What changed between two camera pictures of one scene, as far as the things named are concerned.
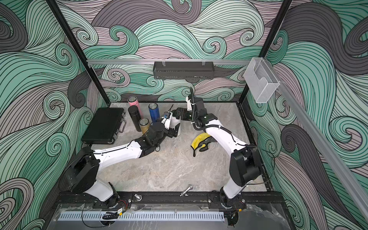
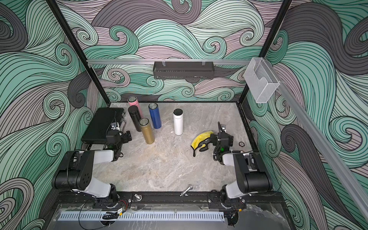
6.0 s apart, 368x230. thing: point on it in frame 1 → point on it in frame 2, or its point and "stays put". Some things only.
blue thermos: x=154 y=111 stays put
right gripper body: x=188 y=116 → x=214 y=137
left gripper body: x=170 y=134 → x=123 y=139
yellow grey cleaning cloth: x=201 y=141 stays put
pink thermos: x=132 y=101 stays put
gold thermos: x=144 y=125 stays put
